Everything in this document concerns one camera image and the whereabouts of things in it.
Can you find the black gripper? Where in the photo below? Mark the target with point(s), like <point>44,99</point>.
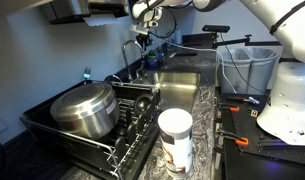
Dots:
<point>143,38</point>

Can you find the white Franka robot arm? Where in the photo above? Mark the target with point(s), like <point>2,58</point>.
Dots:
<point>288,100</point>

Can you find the chrome sink faucet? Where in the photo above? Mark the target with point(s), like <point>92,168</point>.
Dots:
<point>126,58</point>

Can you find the green dish soap bottle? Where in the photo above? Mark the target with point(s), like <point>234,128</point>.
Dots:
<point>153,60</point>

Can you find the small white cylindrical container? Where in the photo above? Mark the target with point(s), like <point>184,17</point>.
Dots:
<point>178,36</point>

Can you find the black flat rectangular object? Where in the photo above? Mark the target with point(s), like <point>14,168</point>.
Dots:
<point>187,53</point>

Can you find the stainless steel sink basin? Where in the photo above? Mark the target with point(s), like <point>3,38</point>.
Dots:
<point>177,88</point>

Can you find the white paper towel sheet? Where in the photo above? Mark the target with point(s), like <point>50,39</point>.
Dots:
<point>100,20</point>

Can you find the black round ladle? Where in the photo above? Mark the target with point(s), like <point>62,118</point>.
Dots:
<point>142,102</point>

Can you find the small device with teal light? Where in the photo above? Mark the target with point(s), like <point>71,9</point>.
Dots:
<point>87,74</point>

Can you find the steel paper towel dispenser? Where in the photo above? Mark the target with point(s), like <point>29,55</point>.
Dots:
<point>72,10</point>

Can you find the stainless steel pot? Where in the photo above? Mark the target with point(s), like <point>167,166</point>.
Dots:
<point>87,111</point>

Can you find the grey trash bin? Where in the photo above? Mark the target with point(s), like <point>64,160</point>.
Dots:
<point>262,71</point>
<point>233,71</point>

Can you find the black dish drying rack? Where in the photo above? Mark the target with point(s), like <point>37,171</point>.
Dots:
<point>132,143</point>

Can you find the white cylindrical canister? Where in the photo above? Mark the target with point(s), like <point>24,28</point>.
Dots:
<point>176,143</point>

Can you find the black clamp with orange tip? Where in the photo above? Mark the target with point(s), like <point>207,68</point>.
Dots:
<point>229,107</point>
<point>237,139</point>

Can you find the small square marker tag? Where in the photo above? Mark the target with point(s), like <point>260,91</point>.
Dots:
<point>254,113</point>

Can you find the black robot cart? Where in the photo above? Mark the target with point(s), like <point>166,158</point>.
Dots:
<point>232,166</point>

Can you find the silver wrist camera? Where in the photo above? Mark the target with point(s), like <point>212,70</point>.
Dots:
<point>138,30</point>

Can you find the black exterior camera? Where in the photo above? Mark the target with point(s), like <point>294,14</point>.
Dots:
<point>216,28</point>

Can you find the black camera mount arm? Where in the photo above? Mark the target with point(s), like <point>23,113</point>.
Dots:
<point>248,42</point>

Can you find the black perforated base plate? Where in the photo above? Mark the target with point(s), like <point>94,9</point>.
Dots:
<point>248,133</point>

